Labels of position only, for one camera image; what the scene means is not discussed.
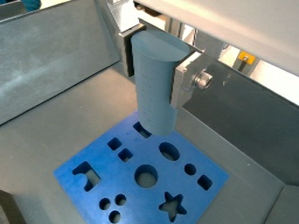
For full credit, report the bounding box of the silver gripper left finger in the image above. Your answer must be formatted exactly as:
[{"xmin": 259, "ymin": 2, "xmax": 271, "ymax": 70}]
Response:
[{"xmin": 116, "ymin": 24, "xmax": 146, "ymax": 77}]

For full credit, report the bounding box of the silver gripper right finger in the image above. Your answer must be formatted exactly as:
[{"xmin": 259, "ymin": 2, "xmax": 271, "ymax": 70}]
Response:
[{"xmin": 170, "ymin": 52, "xmax": 214, "ymax": 109}]

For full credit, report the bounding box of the blue-grey oval peg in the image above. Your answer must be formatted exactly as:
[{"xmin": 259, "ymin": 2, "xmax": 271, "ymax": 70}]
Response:
[{"xmin": 131, "ymin": 30, "xmax": 190, "ymax": 136}]

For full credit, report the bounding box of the blue shape sorter board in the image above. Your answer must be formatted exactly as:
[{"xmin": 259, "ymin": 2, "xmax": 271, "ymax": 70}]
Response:
[{"xmin": 54, "ymin": 114, "xmax": 230, "ymax": 224}]

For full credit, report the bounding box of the yellow bracket with bolt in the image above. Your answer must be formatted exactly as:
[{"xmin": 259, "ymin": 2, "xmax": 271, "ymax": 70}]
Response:
[{"xmin": 238, "ymin": 51, "xmax": 256, "ymax": 65}]

